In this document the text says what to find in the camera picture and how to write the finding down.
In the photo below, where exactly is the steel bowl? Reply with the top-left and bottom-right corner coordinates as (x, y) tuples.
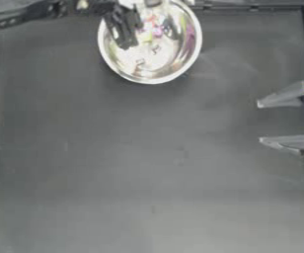
(97, 0), (203, 85)

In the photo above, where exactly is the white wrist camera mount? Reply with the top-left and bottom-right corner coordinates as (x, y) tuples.
(117, 0), (139, 10)

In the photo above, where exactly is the black table frame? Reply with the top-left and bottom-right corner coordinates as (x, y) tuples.
(0, 0), (304, 132)

